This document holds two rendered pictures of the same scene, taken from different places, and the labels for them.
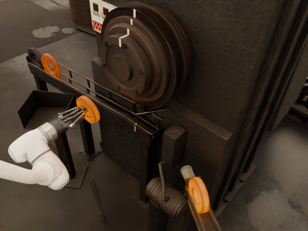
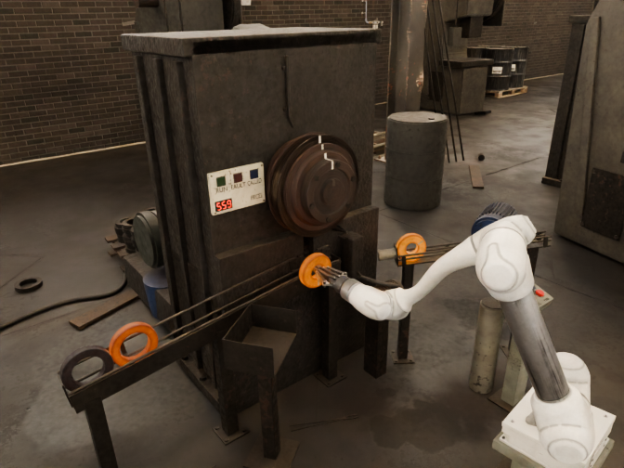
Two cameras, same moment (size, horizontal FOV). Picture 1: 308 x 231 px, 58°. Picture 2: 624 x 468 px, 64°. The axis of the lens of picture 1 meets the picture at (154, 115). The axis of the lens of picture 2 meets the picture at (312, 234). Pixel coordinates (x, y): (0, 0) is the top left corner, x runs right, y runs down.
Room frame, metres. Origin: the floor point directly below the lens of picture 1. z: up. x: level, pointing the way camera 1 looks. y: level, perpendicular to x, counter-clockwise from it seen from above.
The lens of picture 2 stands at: (0.66, 2.18, 1.83)
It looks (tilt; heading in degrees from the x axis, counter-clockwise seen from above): 24 degrees down; 283
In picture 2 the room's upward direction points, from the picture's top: 1 degrees counter-clockwise
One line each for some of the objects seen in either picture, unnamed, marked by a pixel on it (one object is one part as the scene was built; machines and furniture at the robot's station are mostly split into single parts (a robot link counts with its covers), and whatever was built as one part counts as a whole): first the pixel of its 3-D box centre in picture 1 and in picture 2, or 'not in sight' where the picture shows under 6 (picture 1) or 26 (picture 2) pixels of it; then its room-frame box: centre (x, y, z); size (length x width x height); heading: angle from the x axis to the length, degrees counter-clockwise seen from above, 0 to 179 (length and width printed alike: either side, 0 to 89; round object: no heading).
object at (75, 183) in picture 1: (58, 143); (266, 396); (1.23, 0.63, 0.36); 0.26 x 0.20 x 0.72; 85
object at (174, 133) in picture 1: (173, 146); (351, 255); (0.98, -0.11, 0.68); 0.11 x 0.08 x 0.24; 140
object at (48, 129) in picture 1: (48, 132); (352, 291); (0.89, 0.49, 0.83); 0.09 x 0.06 x 0.09; 51
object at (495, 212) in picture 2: not in sight; (497, 225); (0.00, -1.92, 0.17); 0.57 x 0.31 x 0.34; 70
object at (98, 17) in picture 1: (107, 20); (238, 188); (1.42, 0.27, 1.15); 0.26 x 0.02 x 0.18; 50
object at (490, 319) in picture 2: not in sight; (487, 345); (0.26, -0.05, 0.26); 0.12 x 0.12 x 0.52
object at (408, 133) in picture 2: not in sight; (414, 160); (0.72, -2.85, 0.45); 0.59 x 0.59 x 0.89
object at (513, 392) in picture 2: not in sight; (521, 350); (0.12, 0.02, 0.31); 0.24 x 0.16 x 0.62; 50
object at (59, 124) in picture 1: (61, 123); (339, 282); (0.94, 0.44, 0.83); 0.09 x 0.08 x 0.07; 141
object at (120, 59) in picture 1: (124, 66); (330, 190); (1.04, 0.14, 1.11); 0.28 x 0.06 x 0.28; 50
